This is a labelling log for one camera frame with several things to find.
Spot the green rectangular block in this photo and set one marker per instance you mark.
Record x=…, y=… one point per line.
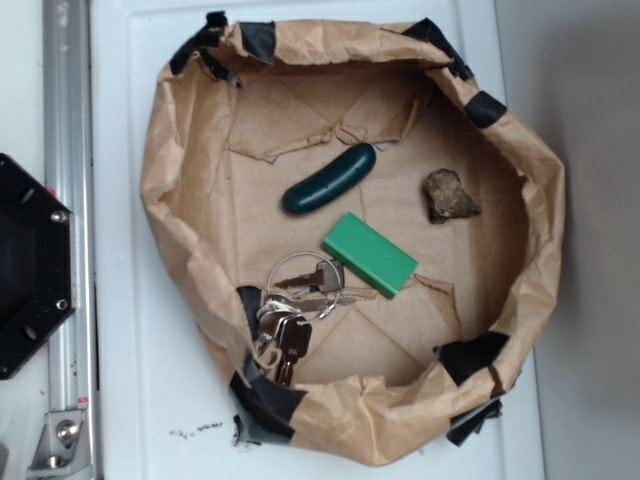
x=370, y=255

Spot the brown paper bag tray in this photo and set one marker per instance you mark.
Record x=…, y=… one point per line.
x=244, y=111

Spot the silver key bunch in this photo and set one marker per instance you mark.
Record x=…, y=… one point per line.
x=292, y=306

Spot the dark green toy cucumber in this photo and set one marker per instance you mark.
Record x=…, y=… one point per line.
x=331, y=181

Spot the brown rock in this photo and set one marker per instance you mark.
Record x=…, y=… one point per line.
x=447, y=198

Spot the white plastic tray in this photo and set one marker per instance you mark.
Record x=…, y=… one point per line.
x=166, y=411

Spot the aluminium extrusion rail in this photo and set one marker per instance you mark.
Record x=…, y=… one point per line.
x=68, y=171

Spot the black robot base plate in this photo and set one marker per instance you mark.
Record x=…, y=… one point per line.
x=36, y=266

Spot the metal corner bracket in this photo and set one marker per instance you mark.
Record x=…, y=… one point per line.
x=63, y=447

